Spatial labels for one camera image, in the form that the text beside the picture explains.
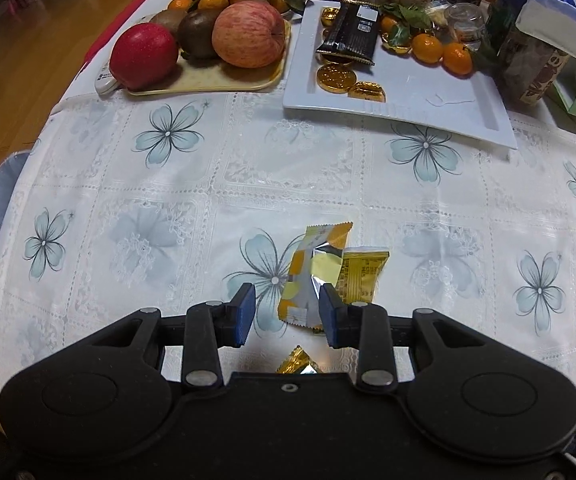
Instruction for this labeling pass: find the white remote control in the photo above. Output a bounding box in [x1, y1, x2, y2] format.
[94, 57, 124, 95]

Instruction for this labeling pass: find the red apple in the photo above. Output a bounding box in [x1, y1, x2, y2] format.
[109, 22, 179, 92]

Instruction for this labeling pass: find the white rectangular plate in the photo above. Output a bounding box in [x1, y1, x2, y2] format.
[282, 0, 519, 150]

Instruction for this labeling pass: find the gold chocolate ingot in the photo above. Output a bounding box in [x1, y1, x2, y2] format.
[347, 81, 387, 103]

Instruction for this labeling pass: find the pink yellow apple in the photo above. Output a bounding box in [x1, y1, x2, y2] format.
[211, 0, 287, 70]

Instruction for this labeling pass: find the beige fruit tray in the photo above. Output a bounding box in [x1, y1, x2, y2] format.
[126, 19, 293, 97]

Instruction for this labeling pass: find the silver yellow snack packet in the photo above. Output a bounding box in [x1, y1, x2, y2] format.
[277, 223, 354, 329]

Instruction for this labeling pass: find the gold foil candy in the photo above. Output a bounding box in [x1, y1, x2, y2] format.
[275, 344, 322, 375]

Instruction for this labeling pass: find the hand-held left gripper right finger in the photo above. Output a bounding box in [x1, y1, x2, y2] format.
[319, 283, 492, 394]

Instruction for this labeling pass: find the gold chocolate coin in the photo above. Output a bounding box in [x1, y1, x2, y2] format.
[316, 63, 357, 94]

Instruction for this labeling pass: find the brown jar of dried food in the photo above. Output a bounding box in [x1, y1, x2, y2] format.
[499, 0, 576, 107]

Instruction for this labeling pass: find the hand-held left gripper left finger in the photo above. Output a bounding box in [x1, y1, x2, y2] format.
[90, 282, 258, 391]

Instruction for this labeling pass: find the small glass jar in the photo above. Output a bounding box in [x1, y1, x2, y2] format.
[442, 2, 487, 51]

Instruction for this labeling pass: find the brown kiwi fruit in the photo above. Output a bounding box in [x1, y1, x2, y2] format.
[149, 8, 189, 29]
[176, 7, 222, 60]

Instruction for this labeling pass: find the black snack packet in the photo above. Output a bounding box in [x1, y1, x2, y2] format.
[316, 0, 381, 66]

